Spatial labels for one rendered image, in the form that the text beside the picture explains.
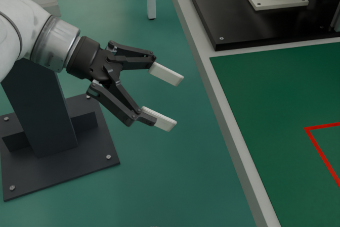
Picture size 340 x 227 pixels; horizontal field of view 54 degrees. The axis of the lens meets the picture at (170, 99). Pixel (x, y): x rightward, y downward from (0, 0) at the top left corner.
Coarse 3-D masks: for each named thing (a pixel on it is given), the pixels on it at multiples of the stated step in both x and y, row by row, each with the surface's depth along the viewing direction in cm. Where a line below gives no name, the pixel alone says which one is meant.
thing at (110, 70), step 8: (104, 64) 61; (112, 72) 61; (112, 80) 60; (112, 88) 61; (120, 88) 60; (120, 96) 60; (128, 96) 60; (128, 104) 60; (136, 104) 60; (136, 112) 59
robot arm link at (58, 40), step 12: (48, 24) 56; (60, 24) 58; (48, 36) 56; (60, 36) 56; (72, 36) 57; (36, 48) 56; (48, 48) 56; (60, 48) 56; (72, 48) 58; (36, 60) 58; (48, 60) 57; (60, 60) 57
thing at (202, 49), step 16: (176, 0) 100; (192, 16) 92; (192, 32) 87; (192, 48) 87; (208, 48) 82; (256, 48) 82; (272, 48) 82; (208, 64) 78; (208, 80) 74; (208, 96) 76; (224, 96) 70; (224, 112) 67; (224, 128) 67; (240, 144) 62; (240, 160) 60; (240, 176) 61; (256, 176) 57; (256, 192) 55; (256, 208) 55; (272, 208) 53; (256, 224) 56; (272, 224) 51
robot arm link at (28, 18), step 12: (0, 0) 52; (12, 0) 53; (24, 0) 56; (0, 12) 50; (12, 12) 52; (24, 12) 54; (36, 12) 56; (12, 24) 50; (24, 24) 53; (36, 24) 55; (24, 36) 53; (36, 36) 55; (24, 48) 54
